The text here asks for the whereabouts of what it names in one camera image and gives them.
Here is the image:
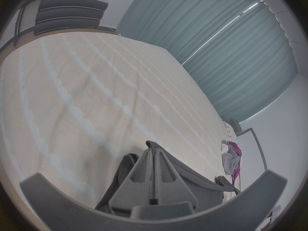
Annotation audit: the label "black chest of drawers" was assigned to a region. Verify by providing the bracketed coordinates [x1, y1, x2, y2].
[33, 0, 109, 36]

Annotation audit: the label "grey garment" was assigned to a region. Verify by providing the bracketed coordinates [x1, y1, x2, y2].
[221, 145, 240, 175]

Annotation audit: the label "blue-green curtain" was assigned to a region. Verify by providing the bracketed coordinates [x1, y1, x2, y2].
[115, 0, 263, 66]
[182, 2, 299, 123]

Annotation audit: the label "purple satin garment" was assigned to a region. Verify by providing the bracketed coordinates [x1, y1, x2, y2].
[229, 141, 242, 181]

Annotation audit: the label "black T-shirt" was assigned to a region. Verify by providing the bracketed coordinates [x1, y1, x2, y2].
[94, 140, 241, 212]

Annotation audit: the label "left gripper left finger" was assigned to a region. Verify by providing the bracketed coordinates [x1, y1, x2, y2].
[108, 148, 154, 214]

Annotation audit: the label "grey bedside table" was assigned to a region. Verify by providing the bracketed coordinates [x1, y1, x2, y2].
[231, 119, 242, 132]

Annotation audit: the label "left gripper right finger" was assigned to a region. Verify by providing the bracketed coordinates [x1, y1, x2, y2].
[154, 148, 199, 212]

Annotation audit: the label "bed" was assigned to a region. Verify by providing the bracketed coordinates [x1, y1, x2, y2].
[0, 30, 268, 212]

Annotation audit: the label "white printed pillow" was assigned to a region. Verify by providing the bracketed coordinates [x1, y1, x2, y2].
[222, 120, 239, 144]

